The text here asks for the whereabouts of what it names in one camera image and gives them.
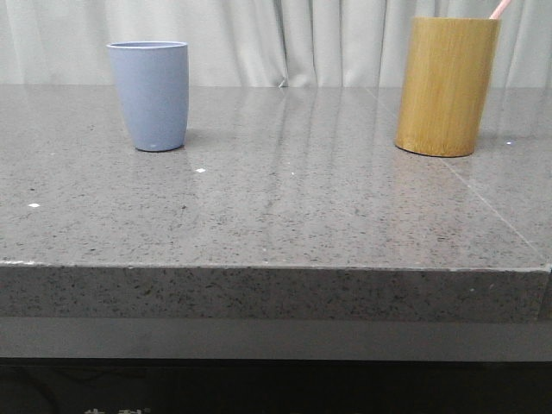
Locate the bamboo cylindrical holder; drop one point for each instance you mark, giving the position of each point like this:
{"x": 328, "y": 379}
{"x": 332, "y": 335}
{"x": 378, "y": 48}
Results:
{"x": 446, "y": 81}

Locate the pink chopstick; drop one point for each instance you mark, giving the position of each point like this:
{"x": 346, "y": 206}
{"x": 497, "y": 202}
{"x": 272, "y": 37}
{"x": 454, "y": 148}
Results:
{"x": 500, "y": 9}

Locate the grey pleated curtain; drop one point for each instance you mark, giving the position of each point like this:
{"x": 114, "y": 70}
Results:
{"x": 231, "y": 43}

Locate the blue plastic cup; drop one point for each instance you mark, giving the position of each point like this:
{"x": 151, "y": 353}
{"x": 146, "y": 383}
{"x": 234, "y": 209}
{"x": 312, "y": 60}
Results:
{"x": 152, "y": 83}

